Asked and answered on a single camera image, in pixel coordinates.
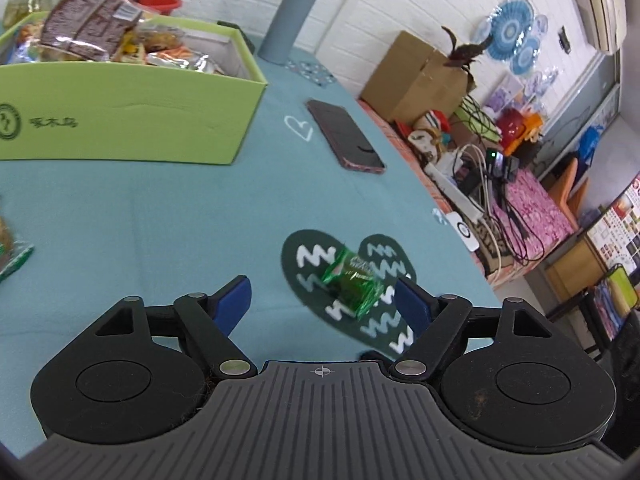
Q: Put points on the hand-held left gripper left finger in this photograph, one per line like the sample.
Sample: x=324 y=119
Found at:
x=230 y=305

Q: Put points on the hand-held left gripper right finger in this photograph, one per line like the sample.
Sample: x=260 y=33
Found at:
x=412 y=307

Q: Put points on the small green candy packet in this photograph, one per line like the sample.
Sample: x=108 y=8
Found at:
x=352 y=282

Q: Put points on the green cardboard box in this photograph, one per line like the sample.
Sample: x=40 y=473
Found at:
x=125 y=115

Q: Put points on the white square device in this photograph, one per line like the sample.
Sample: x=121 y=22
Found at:
x=462 y=230

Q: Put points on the teal patterned tablecloth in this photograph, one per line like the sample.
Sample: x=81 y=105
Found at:
x=150 y=220

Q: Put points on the white power strip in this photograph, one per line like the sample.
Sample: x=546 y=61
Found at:
x=455 y=192

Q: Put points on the wooden cabinet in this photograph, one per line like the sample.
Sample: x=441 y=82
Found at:
x=575 y=267

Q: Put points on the small doll figurine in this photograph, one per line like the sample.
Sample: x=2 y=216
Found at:
x=425 y=140

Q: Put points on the black charger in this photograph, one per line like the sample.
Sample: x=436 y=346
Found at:
x=502 y=165

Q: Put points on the dark smartphone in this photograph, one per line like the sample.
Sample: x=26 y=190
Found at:
x=345 y=135

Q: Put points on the orange plastic chair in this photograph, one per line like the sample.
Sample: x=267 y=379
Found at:
x=570 y=187

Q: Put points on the green black patterned bag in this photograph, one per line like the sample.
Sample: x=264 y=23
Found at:
x=475 y=115

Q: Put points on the green framed rack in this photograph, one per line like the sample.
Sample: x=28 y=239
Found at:
x=617 y=292

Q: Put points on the red pot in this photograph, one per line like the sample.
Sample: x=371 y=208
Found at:
x=510 y=125

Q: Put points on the orange bag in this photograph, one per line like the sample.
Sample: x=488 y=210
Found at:
x=532 y=127

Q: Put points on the brown cardboard box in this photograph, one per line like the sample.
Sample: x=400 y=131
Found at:
x=405 y=75

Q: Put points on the blue plastic bag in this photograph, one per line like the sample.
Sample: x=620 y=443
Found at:
x=590 y=145

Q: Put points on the silver foil snack packet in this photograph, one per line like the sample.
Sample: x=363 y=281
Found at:
x=200 y=64

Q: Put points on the dark dried plant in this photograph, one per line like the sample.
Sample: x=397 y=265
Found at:
x=462 y=52

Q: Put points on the grey-blue thermos bottle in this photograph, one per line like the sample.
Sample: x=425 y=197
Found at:
x=290 y=20

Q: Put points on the red plastic basin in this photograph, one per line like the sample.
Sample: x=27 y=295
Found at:
x=160 y=2

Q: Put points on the white air conditioner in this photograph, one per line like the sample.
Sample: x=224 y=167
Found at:
x=600 y=5

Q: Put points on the colourful wall poster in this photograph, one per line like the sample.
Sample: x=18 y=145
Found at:
x=620 y=220

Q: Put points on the small blue wall plate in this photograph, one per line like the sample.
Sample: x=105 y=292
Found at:
x=526 y=57

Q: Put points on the large blue wall plate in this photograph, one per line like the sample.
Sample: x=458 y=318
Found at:
x=507 y=27

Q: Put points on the black wall bracket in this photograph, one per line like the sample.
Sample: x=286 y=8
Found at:
x=564 y=40

